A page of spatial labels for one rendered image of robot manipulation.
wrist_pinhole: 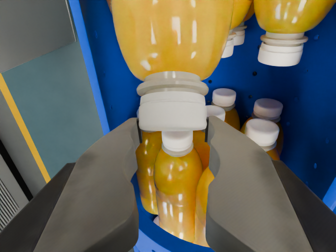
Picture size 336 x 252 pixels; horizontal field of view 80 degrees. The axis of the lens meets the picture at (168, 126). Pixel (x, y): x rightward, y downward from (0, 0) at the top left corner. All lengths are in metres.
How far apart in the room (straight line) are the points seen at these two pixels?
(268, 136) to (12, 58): 0.93
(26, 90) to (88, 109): 0.45
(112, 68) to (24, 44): 0.82
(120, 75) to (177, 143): 0.13
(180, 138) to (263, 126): 0.10
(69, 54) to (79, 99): 0.32
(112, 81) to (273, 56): 0.18
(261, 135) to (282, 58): 0.09
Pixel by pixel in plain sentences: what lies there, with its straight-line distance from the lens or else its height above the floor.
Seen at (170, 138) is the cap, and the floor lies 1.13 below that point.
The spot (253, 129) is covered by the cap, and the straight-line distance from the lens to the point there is 0.27.
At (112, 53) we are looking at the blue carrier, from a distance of 0.28.
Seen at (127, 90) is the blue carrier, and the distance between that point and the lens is 0.31.
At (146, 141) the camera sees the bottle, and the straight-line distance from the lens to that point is 0.30.
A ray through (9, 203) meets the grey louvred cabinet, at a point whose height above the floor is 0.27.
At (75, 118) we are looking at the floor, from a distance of 1.72.
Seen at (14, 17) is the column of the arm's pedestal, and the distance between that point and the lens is 1.07.
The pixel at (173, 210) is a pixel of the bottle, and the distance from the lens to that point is 0.30.
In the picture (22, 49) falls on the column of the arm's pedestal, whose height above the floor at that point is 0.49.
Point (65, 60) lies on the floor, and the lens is 1.55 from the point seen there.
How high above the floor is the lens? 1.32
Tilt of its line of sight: 57 degrees down
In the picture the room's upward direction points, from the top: 176 degrees counter-clockwise
